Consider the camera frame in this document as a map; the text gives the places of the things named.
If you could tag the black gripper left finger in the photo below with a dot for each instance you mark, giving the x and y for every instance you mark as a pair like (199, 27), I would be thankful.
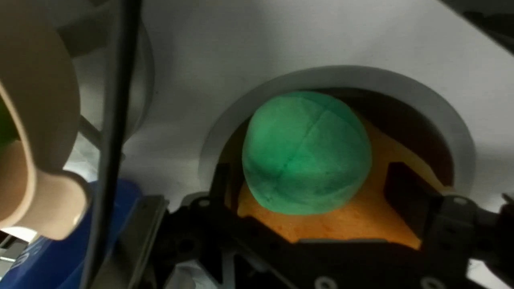
(129, 258)

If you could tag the white toy kitchen set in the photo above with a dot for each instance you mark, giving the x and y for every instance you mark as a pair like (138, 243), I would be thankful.
(203, 67)

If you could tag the green plush pear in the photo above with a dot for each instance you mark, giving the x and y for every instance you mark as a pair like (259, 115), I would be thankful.
(305, 154)

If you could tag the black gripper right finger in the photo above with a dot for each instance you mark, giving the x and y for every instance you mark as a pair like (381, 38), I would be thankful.
(411, 199)

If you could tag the beige toy bowl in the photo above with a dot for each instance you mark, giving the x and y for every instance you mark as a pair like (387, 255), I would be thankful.
(40, 115)

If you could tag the blue soap bottle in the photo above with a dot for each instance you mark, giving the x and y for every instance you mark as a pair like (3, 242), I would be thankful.
(50, 264)

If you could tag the yellow sponge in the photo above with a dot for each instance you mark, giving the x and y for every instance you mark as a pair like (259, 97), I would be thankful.
(366, 216)

